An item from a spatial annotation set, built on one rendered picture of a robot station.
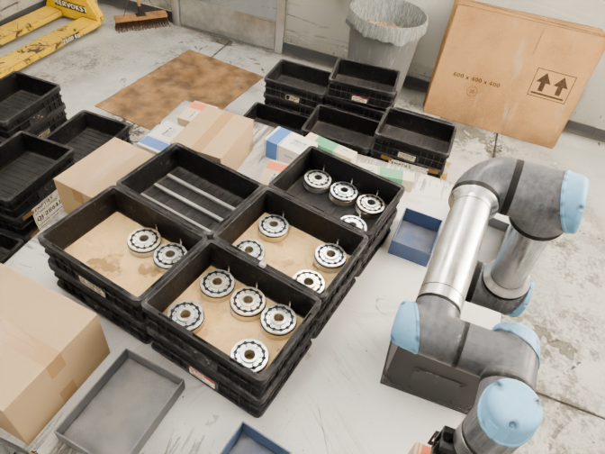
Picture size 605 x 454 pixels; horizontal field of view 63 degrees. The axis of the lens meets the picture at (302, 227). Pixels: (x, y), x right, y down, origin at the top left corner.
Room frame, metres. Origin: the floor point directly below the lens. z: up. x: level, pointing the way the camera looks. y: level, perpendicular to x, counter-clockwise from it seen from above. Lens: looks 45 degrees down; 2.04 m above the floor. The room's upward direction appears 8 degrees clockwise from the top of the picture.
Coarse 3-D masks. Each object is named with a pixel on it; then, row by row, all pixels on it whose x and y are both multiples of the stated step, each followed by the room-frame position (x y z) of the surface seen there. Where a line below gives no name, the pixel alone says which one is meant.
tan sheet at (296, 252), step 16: (256, 224) 1.17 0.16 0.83; (240, 240) 1.09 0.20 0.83; (256, 240) 1.10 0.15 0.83; (288, 240) 1.12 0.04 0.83; (304, 240) 1.13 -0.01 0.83; (272, 256) 1.04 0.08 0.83; (288, 256) 1.05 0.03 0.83; (304, 256) 1.06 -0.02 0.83; (288, 272) 0.99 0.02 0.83; (320, 272) 1.00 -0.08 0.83
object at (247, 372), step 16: (208, 240) 0.98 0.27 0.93; (192, 256) 0.91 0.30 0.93; (240, 256) 0.94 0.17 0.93; (176, 272) 0.85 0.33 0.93; (272, 272) 0.90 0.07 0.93; (160, 288) 0.78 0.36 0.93; (144, 304) 0.73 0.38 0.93; (320, 304) 0.81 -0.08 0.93; (160, 320) 0.69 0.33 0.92; (304, 320) 0.75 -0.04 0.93; (192, 336) 0.65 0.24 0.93; (208, 352) 0.63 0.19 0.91; (240, 368) 0.58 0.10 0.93; (272, 368) 0.60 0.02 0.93; (256, 384) 0.56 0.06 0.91
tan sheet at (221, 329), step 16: (192, 288) 0.87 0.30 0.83; (208, 304) 0.82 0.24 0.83; (224, 304) 0.83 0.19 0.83; (208, 320) 0.77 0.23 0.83; (224, 320) 0.78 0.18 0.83; (256, 320) 0.79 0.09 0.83; (208, 336) 0.72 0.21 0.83; (224, 336) 0.73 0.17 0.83; (240, 336) 0.73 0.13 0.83; (256, 336) 0.74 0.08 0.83; (224, 352) 0.68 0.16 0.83; (272, 352) 0.70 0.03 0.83
